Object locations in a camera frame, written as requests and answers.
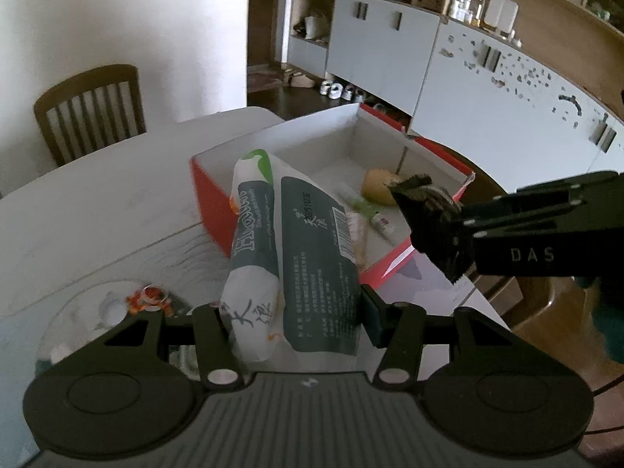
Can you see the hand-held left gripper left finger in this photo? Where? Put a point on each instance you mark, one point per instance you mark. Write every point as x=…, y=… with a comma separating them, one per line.
x=209, y=337

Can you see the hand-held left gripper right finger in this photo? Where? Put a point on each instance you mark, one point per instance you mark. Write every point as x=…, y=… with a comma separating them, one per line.
x=375, y=319

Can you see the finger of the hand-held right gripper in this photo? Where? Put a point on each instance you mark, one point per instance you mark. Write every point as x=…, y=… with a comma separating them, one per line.
x=570, y=183
x=436, y=241

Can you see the dark cloth item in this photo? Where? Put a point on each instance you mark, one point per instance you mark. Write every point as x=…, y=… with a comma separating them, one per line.
x=414, y=183

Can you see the brown wooden stick pack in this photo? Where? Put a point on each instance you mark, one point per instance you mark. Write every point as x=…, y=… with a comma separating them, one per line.
x=363, y=248

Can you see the white green tube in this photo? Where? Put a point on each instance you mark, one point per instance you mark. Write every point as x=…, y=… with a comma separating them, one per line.
x=368, y=212

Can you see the white plastic packet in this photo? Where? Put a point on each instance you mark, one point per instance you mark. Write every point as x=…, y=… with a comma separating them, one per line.
x=312, y=263

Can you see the white round tin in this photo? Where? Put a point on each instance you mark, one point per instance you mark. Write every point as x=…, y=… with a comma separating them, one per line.
x=113, y=310

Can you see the red cardboard box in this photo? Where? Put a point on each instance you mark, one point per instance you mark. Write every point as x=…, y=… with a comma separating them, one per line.
x=212, y=204

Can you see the person's right hand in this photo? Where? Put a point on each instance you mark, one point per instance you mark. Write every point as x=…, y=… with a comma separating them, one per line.
x=609, y=317

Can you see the white child shoe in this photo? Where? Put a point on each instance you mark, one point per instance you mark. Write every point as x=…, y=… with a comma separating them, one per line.
x=330, y=90
x=352, y=93

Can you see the white canister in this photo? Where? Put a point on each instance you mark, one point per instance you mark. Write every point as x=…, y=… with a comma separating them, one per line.
x=503, y=14

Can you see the clear glass jar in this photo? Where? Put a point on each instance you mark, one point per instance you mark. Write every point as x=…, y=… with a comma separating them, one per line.
x=481, y=2

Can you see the white tote bag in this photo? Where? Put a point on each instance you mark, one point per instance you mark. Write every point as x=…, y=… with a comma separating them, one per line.
x=314, y=27

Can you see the dark wooden door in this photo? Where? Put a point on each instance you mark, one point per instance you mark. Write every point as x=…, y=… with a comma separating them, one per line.
x=265, y=24

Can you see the wooden slat-back chair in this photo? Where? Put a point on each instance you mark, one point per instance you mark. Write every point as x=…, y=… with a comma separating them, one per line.
x=87, y=80

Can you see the grey wall cabinet unit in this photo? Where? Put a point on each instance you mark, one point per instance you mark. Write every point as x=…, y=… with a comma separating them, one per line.
x=380, y=39

